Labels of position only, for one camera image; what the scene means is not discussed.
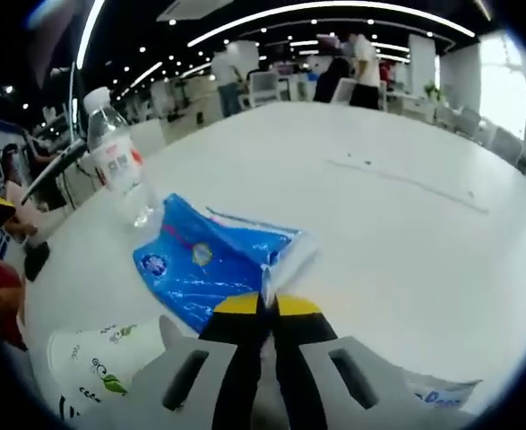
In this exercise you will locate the white office chair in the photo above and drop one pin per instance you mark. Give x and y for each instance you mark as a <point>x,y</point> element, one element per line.
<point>264,89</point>

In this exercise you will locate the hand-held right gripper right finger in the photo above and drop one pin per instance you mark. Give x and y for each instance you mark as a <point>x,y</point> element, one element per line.
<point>298,367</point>

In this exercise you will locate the blue tissue packet item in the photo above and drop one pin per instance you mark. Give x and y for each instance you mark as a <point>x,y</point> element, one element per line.
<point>191,269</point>

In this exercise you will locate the large window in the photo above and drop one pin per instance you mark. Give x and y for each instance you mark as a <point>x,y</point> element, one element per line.
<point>504,89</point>

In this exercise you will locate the black flat object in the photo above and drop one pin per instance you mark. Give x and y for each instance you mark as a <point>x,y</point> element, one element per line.
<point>36,262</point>

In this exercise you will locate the blue-lid wet wipes packet item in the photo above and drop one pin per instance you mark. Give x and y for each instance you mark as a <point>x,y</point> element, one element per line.
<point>442,394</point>

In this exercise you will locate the white table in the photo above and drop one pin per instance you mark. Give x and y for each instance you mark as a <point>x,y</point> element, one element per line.
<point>379,269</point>

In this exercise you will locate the clear water bottle item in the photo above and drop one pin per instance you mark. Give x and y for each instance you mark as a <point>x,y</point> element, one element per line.
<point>114,165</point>

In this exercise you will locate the curved ceiling light strip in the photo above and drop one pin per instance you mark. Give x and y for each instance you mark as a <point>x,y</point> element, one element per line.
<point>334,12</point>

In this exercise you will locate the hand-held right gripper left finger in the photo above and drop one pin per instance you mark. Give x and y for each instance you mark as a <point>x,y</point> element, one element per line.
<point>240,358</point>

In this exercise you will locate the printed paper cup item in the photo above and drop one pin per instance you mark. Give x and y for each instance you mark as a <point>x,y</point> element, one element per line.
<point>92,358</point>

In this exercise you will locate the green potted plant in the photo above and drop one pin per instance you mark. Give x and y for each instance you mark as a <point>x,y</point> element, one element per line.
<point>433,92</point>

